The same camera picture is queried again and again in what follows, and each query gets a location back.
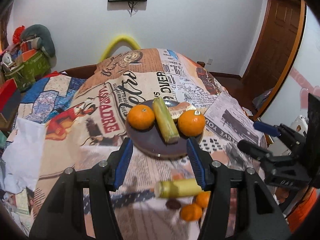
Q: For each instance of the dark purple plate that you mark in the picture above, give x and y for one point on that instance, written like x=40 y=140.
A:
x=151 y=142

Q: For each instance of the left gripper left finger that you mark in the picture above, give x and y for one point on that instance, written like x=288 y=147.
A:
x=62 y=213

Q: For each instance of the pomelo segment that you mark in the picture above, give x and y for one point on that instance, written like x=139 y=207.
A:
x=178 y=110

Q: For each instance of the orange with sticker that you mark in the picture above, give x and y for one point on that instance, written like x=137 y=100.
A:
x=191 y=123

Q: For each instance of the sugarcane piece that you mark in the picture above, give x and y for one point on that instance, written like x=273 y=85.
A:
x=165 y=122
x=177 y=188

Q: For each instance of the orange without sticker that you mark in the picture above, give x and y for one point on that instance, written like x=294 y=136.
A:
x=141 y=117

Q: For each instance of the brown wooden door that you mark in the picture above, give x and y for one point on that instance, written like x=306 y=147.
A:
x=275 y=50

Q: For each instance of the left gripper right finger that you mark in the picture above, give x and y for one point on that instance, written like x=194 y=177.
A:
x=257 y=214

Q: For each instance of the grey plush toy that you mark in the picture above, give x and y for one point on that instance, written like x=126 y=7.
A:
x=40 y=38

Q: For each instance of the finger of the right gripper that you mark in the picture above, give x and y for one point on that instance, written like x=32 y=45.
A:
x=267 y=129
x=256 y=152

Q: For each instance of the white wardrobe sliding door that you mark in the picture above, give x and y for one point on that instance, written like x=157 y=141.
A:
x=303 y=79

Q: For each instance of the blue patchwork quilt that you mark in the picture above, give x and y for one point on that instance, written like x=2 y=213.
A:
x=48 y=97

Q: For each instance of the green storage box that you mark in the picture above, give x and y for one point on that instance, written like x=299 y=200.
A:
x=27 y=73

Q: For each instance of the dark red grape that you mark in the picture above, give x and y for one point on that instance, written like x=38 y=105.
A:
x=173 y=204

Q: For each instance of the sugarcane piece front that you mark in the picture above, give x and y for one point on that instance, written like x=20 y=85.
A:
x=165 y=122

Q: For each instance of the yellow foam chair back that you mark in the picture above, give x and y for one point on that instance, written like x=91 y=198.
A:
x=116 y=43

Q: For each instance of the small mandarin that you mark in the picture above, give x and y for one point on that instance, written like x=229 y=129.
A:
x=191 y=212
x=202 y=199

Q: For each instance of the red box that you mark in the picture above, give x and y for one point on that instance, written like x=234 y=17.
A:
x=6 y=92

